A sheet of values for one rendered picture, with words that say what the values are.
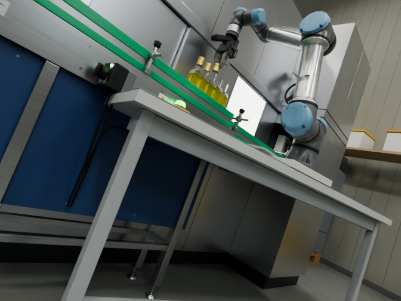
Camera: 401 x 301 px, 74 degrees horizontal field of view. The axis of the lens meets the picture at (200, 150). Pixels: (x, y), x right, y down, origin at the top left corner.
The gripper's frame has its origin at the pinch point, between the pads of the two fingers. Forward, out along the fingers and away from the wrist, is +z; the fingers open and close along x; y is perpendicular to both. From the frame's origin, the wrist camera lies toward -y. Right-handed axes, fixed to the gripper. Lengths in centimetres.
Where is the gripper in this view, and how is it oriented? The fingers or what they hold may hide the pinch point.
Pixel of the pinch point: (217, 65)
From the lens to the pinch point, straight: 150.5
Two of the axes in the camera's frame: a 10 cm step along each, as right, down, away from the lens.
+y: 6.4, 3.1, 7.0
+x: -6.8, -1.9, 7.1
